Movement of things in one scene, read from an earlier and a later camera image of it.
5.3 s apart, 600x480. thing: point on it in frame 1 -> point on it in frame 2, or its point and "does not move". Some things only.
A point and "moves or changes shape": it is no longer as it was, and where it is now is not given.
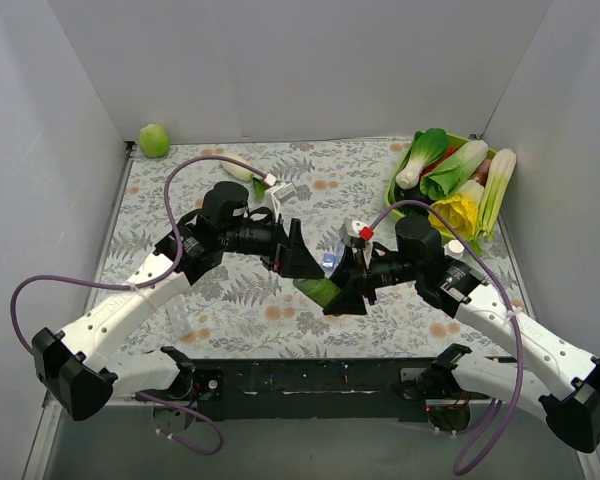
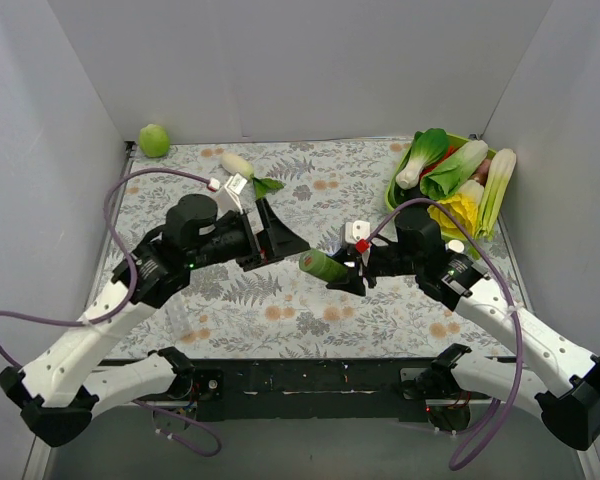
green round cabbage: [154, 141] does not move
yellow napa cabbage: [459, 212] does not move
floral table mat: [319, 185] does not move
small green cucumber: [320, 289] moves or changes shape
